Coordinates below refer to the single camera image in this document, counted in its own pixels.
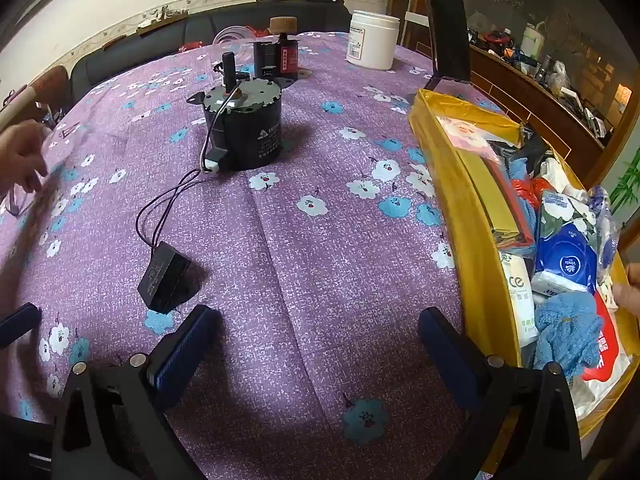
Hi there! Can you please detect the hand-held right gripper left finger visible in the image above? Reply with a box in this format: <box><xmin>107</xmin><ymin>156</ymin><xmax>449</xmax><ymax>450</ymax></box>
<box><xmin>52</xmin><ymin>304</ymin><xmax>221</xmax><ymax>480</ymax></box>

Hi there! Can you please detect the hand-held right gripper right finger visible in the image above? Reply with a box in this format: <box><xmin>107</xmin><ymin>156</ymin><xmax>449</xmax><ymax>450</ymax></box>
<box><xmin>417</xmin><ymin>307</ymin><xmax>583</xmax><ymax>480</ymax></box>

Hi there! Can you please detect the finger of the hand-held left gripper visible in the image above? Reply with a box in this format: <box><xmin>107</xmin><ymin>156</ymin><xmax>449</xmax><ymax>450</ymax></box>
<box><xmin>0</xmin><ymin>302</ymin><xmax>42</xmax><ymax>350</ymax></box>

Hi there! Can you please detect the yellow cardboard box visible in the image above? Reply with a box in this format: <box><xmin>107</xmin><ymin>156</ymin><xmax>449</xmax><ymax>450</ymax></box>
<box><xmin>409</xmin><ymin>87</ymin><xmax>640</xmax><ymax>466</ymax></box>

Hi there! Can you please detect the blue fluffy towel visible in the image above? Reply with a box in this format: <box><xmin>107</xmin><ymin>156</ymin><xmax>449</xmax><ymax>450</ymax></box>
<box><xmin>532</xmin><ymin>291</ymin><xmax>606</xmax><ymax>383</ymax></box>

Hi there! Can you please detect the blue gold tissue bag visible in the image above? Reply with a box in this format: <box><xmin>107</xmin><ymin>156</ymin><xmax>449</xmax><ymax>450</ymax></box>
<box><xmin>587</xmin><ymin>185</ymin><xmax>623</xmax><ymax>286</ymax></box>

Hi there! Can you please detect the black power adapter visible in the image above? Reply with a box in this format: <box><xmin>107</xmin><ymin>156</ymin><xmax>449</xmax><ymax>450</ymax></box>
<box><xmin>137</xmin><ymin>241</ymin><xmax>193</xmax><ymax>311</ymax></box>

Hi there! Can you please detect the white green print pack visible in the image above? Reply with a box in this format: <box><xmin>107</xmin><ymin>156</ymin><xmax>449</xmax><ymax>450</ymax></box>
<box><xmin>500</xmin><ymin>252</ymin><xmax>541</xmax><ymax>353</ymax></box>

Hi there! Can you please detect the purple floral tablecloth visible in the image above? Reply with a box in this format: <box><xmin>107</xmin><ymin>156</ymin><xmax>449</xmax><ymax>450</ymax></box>
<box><xmin>0</xmin><ymin>30</ymin><xmax>506</xmax><ymax>480</ymax></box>

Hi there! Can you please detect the blue floral tissue pack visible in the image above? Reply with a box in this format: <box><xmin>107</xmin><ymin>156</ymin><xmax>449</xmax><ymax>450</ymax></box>
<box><xmin>532</xmin><ymin>189</ymin><xmax>601</xmax><ymax>293</ymax></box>

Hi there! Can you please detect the multicolour sponge pack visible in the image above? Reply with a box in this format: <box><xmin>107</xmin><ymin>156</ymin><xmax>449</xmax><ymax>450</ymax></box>
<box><xmin>462</xmin><ymin>152</ymin><xmax>537</xmax><ymax>261</ymax></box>

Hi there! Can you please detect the white red print tissue pack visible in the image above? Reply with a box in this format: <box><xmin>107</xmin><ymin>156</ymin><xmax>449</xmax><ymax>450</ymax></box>
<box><xmin>570</xmin><ymin>302</ymin><xmax>633</xmax><ymax>418</ymax></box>

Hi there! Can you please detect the crumpled red plastic bag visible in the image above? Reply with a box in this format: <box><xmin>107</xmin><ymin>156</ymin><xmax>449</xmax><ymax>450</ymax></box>
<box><xmin>510</xmin><ymin>177</ymin><xmax>543</xmax><ymax>211</ymax></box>

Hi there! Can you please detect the small blue cloth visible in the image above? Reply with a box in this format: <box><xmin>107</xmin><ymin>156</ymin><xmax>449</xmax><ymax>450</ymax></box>
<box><xmin>507</xmin><ymin>157</ymin><xmax>532</xmax><ymax>183</ymax></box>

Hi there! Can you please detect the pink rose tissue pack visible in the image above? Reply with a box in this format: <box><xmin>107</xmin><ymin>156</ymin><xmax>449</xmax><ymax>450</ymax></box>
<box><xmin>437</xmin><ymin>115</ymin><xmax>506</xmax><ymax>163</ymax></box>

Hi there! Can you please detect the black cylindrical motor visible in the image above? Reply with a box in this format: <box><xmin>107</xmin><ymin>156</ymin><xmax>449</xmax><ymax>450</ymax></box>
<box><xmin>187</xmin><ymin>52</ymin><xmax>283</xmax><ymax>173</ymax></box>

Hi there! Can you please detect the wooden chair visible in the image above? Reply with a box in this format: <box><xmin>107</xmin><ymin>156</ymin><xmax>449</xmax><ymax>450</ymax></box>
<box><xmin>27</xmin><ymin>65</ymin><xmax>71</xmax><ymax>121</ymax></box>

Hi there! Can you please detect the bamboo painted glass panel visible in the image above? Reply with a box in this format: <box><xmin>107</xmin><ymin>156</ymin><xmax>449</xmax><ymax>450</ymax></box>
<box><xmin>600</xmin><ymin>150</ymin><xmax>640</xmax><ymax>221</ymax></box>

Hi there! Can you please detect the wooden cabinet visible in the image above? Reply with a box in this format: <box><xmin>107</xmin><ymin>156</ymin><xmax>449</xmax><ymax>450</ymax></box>
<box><xmin>387</xmin><ymin>0</ymin><xmax>640</xmax><ymax>191</ymax></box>

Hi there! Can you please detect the pile of cabinet clutter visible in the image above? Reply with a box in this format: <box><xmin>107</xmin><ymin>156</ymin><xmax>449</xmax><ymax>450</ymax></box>
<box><xmin>467</xmin><ymin>10</ymin><xmax>631</xmax><ymax>141</ymax></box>

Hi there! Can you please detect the black sofa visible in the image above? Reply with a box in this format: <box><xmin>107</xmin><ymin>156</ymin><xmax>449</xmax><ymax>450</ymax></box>
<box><xmin>70</xmin><ymin>0</ymin><xmax>353</xmax><ymax>106</ymax></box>

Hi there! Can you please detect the black red component box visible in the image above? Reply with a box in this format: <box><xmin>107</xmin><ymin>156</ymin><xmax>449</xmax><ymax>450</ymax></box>
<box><xmin>252</xmin><ymin>35</ymin><xmax>301</xmax><ymax>81</ymax></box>

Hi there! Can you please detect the white plastic jar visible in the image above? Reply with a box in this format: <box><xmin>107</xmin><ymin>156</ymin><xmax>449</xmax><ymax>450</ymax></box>
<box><xmin>346</xmin><ymin>10</ymin><xmax>402</xmax><ymax>71</ymax></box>

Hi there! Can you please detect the white plastic jug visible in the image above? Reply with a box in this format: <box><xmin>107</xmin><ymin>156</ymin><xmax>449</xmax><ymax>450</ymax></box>
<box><xmin>522</xmin><ymin>22</ymin><xmax>548</xmax><ymax>61</ymax></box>

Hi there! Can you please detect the black smartphone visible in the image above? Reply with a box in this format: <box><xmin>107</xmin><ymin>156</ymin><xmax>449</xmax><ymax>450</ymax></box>
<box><xmin>420</xmin><ymin>0</ymin><xmax>472</xmax><ymax>82</ymax></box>

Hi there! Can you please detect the black motor cable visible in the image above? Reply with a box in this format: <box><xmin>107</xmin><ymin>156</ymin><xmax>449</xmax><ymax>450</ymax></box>
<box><xmin>135</xmin><ymin>95</ymin><xmax>236</xmax><ymax>251</ymax></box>

